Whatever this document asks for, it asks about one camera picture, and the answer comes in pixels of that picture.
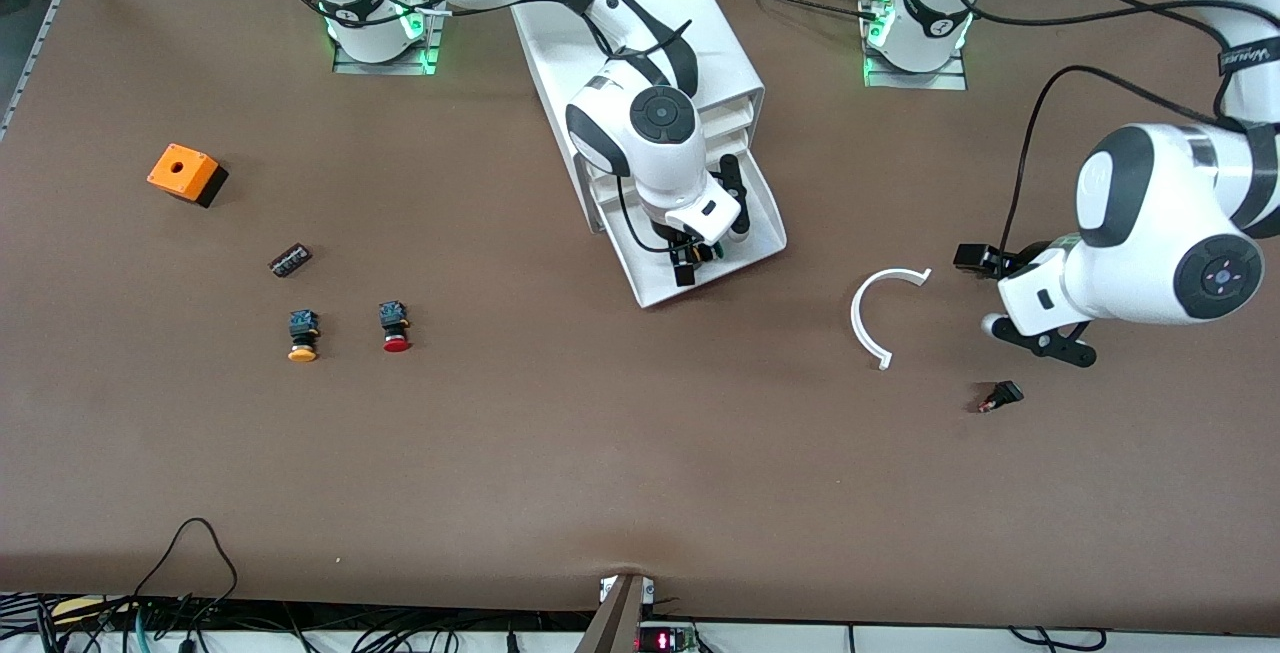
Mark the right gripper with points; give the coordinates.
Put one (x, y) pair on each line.
(686, 257)

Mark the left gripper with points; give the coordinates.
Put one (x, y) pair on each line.
(1026, 259)

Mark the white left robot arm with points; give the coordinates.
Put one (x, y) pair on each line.
(1160, 233)

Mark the red push button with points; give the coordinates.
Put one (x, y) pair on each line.
(394, 325)

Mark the yellow push button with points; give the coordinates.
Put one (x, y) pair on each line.
(303, 333)

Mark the white curved plastic arc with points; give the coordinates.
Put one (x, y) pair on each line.
(856, 318)

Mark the red digit display module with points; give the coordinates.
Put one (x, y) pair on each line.
(665, 640)

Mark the small black terminal block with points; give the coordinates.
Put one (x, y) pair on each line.
(290, 260)

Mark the orange box with hole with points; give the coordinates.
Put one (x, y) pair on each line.
(180, 171)

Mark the small black switch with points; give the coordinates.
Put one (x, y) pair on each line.
(1003, 395)

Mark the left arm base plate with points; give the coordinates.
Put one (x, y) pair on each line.
(950, 80)

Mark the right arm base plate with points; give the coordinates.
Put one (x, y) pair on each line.
(432, 43)

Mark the brown camera post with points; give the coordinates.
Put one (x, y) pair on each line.
(615, 623)

